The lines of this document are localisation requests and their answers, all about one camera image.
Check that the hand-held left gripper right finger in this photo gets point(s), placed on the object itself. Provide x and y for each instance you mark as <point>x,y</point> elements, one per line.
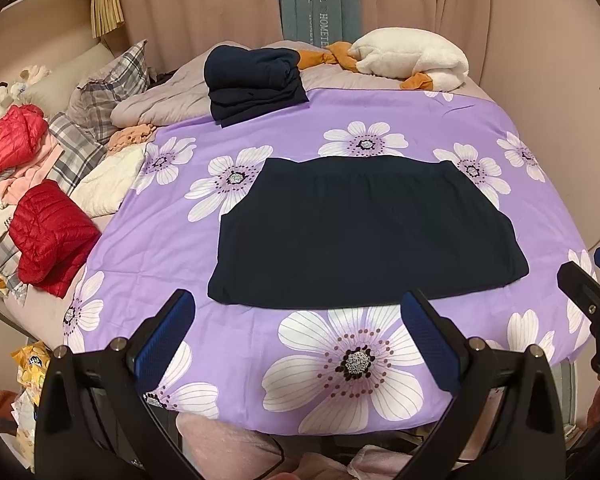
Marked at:
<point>430,340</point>

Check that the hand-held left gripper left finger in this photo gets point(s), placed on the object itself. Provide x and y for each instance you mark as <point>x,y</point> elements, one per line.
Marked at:
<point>165,340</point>

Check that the navy zip jacket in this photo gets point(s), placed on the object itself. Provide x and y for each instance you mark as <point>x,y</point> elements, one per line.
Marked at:
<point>355,235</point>

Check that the folded dark navy clothes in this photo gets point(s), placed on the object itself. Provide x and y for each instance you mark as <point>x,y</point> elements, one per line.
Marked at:
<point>255,105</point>

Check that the purple floral bedsheet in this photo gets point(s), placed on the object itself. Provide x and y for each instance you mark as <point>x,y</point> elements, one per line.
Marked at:
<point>180,260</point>

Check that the pink fleece clothing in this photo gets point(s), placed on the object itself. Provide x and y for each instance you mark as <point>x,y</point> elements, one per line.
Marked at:
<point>220,445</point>

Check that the white towel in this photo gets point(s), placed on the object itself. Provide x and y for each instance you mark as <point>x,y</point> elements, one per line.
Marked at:
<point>375,462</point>

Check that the yellow snack bag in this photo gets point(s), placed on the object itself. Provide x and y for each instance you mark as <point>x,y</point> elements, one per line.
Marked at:
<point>30,360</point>

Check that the red down jacket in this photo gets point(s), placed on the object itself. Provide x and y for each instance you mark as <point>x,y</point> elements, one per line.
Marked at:
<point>10,140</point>
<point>50,235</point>

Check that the white quilted garment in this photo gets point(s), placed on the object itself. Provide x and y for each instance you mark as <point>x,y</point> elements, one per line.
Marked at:
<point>107,182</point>

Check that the grey plaid sheet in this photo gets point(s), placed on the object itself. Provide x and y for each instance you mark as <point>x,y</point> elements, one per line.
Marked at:
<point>2,265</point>

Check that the peach crumpled cloth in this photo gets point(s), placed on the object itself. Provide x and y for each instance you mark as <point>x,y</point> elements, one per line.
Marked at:
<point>130,136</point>

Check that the pale pink garment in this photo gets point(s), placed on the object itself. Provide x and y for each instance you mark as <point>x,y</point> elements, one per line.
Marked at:
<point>35,172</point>

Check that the pinkish grey quilt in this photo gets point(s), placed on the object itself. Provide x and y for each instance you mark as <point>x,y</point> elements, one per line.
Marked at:
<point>165,102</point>

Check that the grey plaid ruffled pillow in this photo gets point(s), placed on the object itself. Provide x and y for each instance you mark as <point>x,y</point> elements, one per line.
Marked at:
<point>112,82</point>

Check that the white goose plush toy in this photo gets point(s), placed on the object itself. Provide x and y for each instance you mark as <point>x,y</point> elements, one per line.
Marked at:
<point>410,52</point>

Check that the cream padded headboard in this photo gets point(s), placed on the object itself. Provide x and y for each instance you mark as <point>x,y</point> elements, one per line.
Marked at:
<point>80,67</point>

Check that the white dog plush toy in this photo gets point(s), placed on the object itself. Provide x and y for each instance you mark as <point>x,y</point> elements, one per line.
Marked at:
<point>2,97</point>

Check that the cream plush toy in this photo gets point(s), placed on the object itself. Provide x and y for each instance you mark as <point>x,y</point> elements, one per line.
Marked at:
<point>32,74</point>

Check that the grey-blue printed curtain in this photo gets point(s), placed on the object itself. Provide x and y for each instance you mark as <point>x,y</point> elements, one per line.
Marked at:
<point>292,0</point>

